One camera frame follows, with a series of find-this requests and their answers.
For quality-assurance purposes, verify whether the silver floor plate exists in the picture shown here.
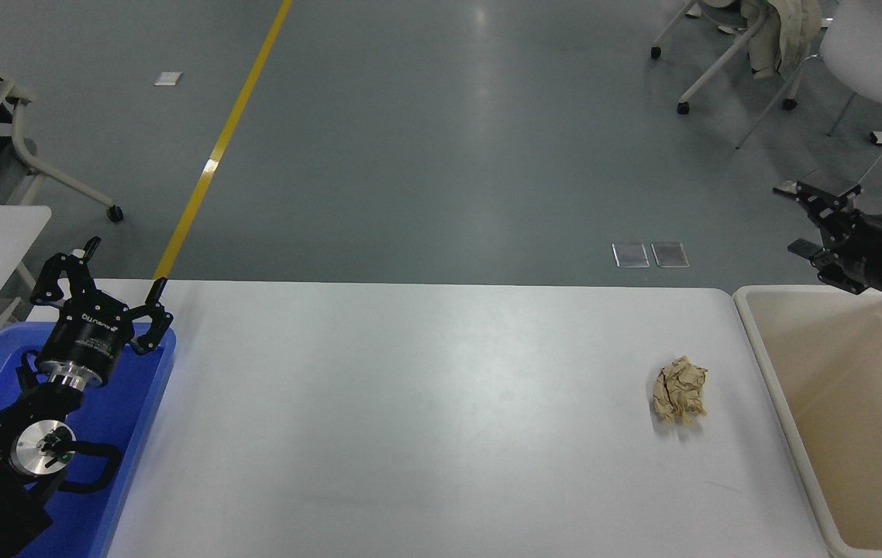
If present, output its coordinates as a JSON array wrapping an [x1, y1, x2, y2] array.
[[612, 243, 652, 269], [652, 243, 691, 269]]

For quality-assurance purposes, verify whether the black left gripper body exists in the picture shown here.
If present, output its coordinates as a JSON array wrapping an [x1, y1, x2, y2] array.
[[36, 299, 136, 382]]

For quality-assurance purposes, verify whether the blue plastic tray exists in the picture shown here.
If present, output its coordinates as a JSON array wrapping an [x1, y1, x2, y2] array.
[[0, 322, 177, 558]]

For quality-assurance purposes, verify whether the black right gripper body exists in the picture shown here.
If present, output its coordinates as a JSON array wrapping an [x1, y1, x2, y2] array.
[[829, 214, 882, 294]]

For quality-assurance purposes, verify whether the crumpled tan paper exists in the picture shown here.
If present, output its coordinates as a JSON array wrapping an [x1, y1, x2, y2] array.
[[652, 355, 709, 425]]

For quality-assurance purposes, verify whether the white rolling chair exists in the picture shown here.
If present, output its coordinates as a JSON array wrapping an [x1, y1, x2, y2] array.
[[0, 74, 125, 223], [650, 0, 798, 115]]

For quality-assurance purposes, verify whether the large pale plastic bin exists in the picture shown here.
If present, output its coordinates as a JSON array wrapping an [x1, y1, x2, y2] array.
[[734, 285, 882, 558]]

